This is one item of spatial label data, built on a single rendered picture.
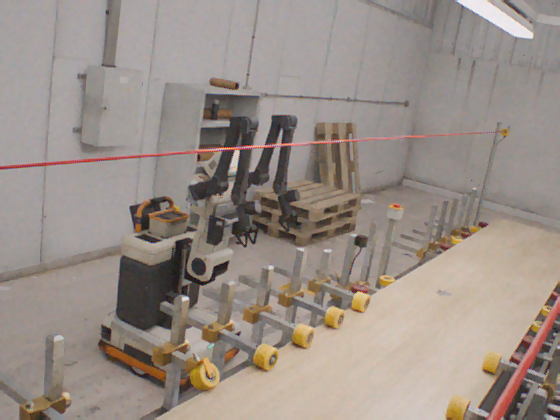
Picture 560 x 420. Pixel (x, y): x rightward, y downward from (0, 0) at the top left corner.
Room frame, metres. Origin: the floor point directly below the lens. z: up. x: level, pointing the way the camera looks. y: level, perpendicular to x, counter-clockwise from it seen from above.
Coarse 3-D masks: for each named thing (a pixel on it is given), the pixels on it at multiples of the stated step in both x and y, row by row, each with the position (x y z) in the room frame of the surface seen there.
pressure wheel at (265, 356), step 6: (258, 348) 1.85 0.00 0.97; (264, 348) 1.85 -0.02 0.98; (270, 348) 1.85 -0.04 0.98; (258, 354) 1.83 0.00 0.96; (264, 354) 1.83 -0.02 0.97; (270, 354) 1.83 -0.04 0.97; (276, 354) 1.86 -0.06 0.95; (258, 360) 1.83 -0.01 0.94; (264, 360) 1.82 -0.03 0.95; (270, 360) 1.84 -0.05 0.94; (276, 360) 1.87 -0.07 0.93; (264, 366) 1.82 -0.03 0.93; (270, 366) 1.84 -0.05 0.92
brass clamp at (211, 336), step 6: (216, 324) 1.98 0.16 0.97; (222, 324) 1.99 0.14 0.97; (228, 324) 2.00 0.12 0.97; (234, 324) 2.04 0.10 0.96; (204, 330) 1.94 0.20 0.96; (210, 330) 1.93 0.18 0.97; (216, 330) 1.94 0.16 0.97; (228, 330) 2.00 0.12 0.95; (204, 336) 1.94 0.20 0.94; (210, 336) 1.93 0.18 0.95; (216, 336) 1.94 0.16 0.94; (210, 342) 1.92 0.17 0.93
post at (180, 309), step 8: (184, 296) 1.80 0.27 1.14; (176, 304) 1.79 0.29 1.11; (184, 304) 1.78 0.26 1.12; (176, 312) 1.78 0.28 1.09; (184, 312) 1.79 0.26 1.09; (176, 320) 1.78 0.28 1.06; (184, 320) 1.79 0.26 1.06; (176, 328) 1.78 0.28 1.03; (184, 328) 1.80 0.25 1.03; (176, 336) 1.78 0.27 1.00; (184, 336) 1.80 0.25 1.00; (176, 344) 1.78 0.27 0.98; (168, 368) 1.79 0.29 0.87; (176, 368) 1.78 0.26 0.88; (168, 376) 1.79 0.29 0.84; (176, 376) 1.79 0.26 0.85; (168, 384) 1.78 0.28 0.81; (176, 384) 1.79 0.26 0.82; (168, 392) 1.78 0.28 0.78; (176, 392) 1.79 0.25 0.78; (168, 400) 1.78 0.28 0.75; (176, 400) 1.80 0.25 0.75
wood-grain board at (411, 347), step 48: (480, 240) 4.12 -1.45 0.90; (528, 240) 4.36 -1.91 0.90; (384, 288) 2.83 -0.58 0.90; (432, 288) 2.94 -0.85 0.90; (480, 288) 3.06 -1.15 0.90; (528, 288) 3.19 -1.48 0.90; (336, 336) 2.19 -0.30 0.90; (384, 336) 2.26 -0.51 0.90; (432, 336) 2.33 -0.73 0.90; (480, 336) 2.41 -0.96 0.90; (240, 384) 1.72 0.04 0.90; (288, 384) 1.77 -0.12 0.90; (336, 384) 1.82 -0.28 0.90; (384, 384) 1.87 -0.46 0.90; (432, 384) 1.91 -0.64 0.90; (480, 384) 1.97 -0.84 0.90
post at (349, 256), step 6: (354, 234) 2.86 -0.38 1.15; (348, 240) 2.86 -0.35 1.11; (354, 240) 2.85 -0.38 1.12; (348, 246) 2.86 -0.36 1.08; (348, 252) 2.85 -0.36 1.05; (354, 252) 2.87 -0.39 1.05; (348, 258) 2.85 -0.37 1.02; (348, 264) 2.85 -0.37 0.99; (342, 270) 2.86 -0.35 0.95; (348, 270) 2.85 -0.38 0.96; (342, 276) 2.86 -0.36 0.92; (348, 276) 2.86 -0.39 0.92; (342, 282) 2.85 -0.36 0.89; (336, 300) 2.86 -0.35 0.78; (342, 300) 2.85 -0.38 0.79; (336, 306) 2.86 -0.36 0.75; (342, 306) 2.86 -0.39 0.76
